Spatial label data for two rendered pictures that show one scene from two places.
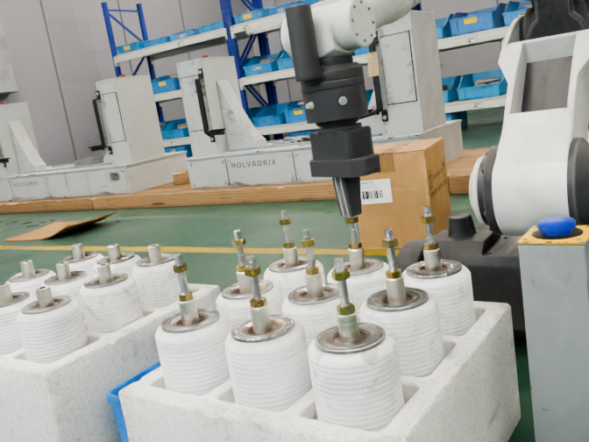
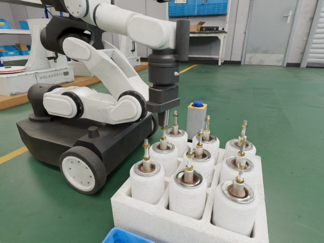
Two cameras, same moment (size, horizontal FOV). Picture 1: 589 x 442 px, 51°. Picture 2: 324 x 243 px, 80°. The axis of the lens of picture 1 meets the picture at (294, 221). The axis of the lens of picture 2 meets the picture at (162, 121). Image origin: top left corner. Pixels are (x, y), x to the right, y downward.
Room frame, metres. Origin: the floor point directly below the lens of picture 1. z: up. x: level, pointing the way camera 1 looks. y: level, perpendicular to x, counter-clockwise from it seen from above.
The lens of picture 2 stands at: (1.01, 0.45, 0.58)
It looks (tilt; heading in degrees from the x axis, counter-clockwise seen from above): 23 degrees down; 257
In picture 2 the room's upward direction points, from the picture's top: straight up
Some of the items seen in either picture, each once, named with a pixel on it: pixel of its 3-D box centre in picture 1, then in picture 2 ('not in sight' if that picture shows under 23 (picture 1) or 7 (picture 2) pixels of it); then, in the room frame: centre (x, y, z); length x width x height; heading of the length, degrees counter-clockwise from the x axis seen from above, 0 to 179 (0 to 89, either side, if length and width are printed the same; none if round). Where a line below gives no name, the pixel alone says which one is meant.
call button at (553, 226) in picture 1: (557, 228); (197, 104); (0.67, -0.29, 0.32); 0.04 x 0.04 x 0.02
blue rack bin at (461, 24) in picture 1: (479, 20); not in sight; (5.42, -1.82, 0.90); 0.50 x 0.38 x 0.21; 145
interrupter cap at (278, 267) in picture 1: (292, 265); (147, 168); (0.95, 0.01, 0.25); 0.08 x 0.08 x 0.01
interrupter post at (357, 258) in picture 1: (357, 259); (163, 143); (0.88, -0.08, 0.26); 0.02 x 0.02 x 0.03
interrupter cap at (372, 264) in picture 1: (358, 267); (163, 147); (0.88, -0.08, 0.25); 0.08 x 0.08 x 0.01
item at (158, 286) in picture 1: (166, 306); not in sight; (1.13, 0.27, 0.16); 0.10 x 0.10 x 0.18
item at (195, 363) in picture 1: (203, 386); (231, 219); (0.76, 0.15, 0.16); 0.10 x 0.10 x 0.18
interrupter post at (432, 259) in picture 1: (432, 260); (175, 129); (0.81, -0.18, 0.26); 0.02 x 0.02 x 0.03
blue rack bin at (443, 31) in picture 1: (432, 30); not in sight; (5.68, -1.48, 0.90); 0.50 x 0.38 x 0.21; 144
